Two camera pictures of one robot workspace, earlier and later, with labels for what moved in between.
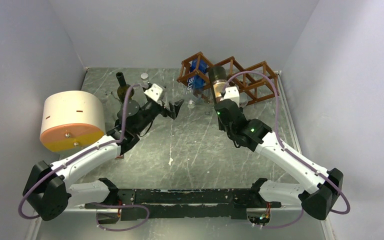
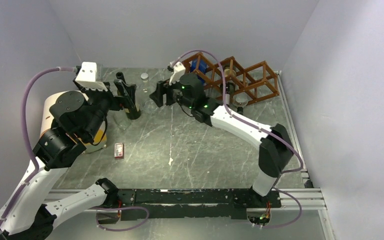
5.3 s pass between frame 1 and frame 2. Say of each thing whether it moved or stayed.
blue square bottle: stayed
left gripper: moved
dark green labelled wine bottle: moved
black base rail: stayed
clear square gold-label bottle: stayed
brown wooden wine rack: stayed
